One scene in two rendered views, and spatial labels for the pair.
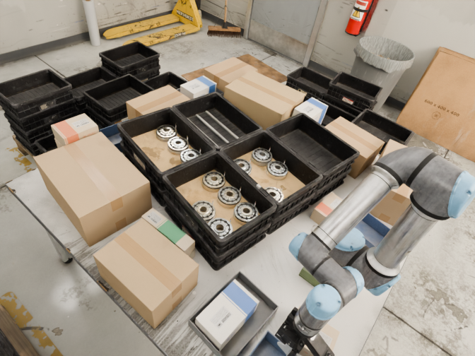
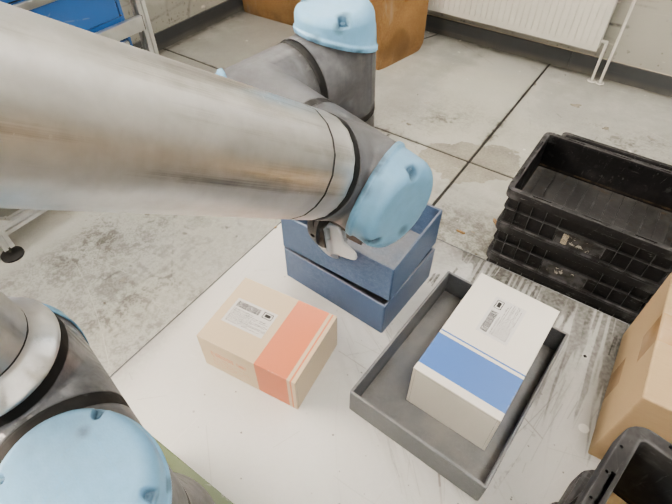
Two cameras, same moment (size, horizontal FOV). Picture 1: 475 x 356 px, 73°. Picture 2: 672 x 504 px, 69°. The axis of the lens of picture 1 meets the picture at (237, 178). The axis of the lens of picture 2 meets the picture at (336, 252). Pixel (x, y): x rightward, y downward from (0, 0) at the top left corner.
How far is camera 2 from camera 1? 103 cm
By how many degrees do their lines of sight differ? 87
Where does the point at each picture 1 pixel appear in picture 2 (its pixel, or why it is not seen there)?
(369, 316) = not seen: hidden behind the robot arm
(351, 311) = not seen: hidden behind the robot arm
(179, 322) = (579, 353)
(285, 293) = (321, 464)
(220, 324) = (496, 305)
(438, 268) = not seen: outside the picture
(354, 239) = (55, 462)
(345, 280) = (257, 65)
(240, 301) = (464, 361)
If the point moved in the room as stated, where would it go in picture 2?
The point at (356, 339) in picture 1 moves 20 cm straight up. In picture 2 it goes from (143, 368) to (95, 284)
